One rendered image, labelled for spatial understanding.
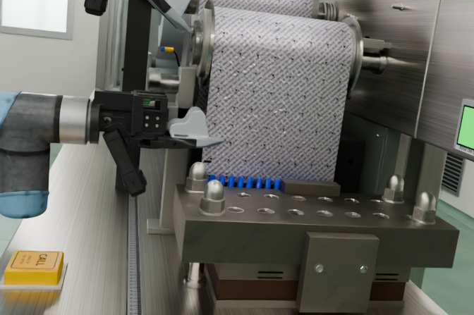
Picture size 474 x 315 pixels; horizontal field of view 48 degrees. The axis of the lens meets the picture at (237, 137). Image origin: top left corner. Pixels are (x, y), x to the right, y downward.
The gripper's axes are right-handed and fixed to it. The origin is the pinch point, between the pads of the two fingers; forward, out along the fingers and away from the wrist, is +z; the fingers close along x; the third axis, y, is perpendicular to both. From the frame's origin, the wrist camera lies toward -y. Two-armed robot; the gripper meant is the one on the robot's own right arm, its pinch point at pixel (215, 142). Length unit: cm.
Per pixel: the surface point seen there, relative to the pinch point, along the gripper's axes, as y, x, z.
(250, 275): -14.3, -19.0, 3.3
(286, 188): -5.4, -6.4, 11.0
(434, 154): -2, 13, 49
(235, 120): 4.0, -0.2, 3.0
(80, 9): 27, 556, -71
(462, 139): 7.2, -22.3, 29.4
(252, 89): 9.3, -0.3, 5.2
